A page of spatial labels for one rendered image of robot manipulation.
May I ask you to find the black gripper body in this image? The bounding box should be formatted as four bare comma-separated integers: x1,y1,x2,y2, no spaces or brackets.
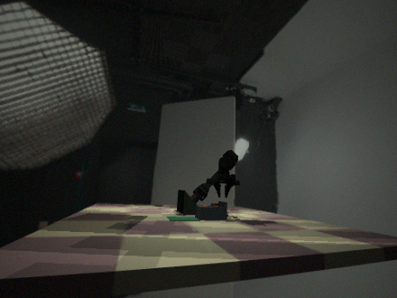
207,169,240,185

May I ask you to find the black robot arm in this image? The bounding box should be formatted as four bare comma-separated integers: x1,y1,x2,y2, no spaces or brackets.
191,150,238,203

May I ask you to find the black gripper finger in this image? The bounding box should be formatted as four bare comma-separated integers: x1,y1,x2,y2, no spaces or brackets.
225,185,234,198
213,184,221,198

